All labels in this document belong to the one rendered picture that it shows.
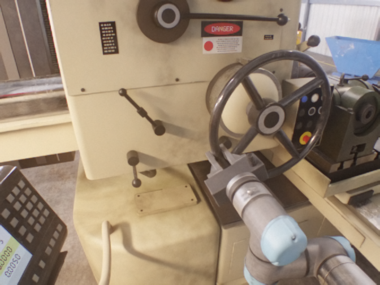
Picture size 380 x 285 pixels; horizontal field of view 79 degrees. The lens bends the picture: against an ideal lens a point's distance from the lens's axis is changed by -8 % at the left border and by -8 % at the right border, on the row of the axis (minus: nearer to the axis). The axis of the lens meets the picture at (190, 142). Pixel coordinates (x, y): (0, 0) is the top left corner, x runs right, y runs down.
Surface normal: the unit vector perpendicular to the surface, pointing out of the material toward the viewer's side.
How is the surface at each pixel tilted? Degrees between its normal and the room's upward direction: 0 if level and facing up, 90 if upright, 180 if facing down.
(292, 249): 90
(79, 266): 0
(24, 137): 90
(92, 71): 90
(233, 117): 102
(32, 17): 90
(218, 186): 24
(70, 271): 0
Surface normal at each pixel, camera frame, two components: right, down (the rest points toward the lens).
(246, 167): -0.40, -0.73
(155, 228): 0.00, -0.87
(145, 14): 0.30, 0.47
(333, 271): -0.73, -0.67
